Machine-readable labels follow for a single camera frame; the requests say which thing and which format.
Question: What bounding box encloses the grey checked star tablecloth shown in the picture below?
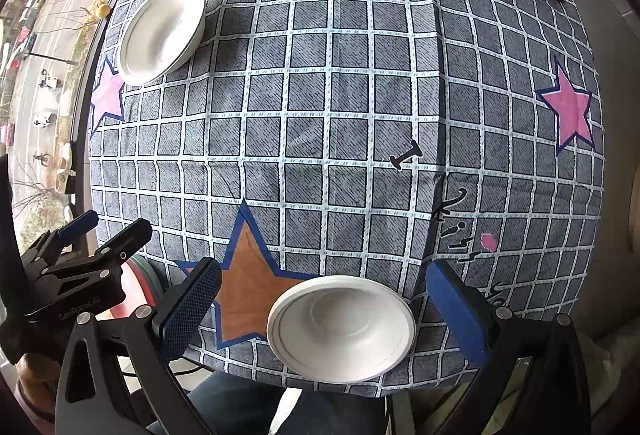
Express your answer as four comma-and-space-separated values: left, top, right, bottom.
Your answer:
90, 0, 606, 398

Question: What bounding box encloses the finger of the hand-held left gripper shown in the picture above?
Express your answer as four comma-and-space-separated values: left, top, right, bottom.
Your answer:
20, 210, 100, 267
42, 217, 153, 282

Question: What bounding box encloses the glass window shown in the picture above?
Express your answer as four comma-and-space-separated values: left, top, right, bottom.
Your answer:
0, 0, 131, 236

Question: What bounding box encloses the person's left hand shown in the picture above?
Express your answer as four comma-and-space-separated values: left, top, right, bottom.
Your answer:
16, 354, 64, 389

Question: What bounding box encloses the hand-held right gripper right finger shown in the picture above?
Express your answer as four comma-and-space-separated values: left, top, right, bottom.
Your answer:
425, 257, 592, 435

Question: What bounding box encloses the white cloth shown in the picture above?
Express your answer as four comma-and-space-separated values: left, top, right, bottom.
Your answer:
585, 325, 640, 435

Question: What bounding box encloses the black cable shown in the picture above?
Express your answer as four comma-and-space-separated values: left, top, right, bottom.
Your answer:
167, 357, 223, 378

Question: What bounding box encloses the green square plate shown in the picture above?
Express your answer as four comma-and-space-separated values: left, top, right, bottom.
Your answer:
135, 255, 168, 311

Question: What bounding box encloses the large white bowl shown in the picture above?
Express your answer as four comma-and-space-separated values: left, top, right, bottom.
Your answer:
266, 275, 416, 384

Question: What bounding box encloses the person's left forearm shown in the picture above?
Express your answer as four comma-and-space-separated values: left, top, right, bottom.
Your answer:
14, 382, 61, 423

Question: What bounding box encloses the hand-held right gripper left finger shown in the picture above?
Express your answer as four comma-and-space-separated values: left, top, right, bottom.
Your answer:
55, 256, 223, 435

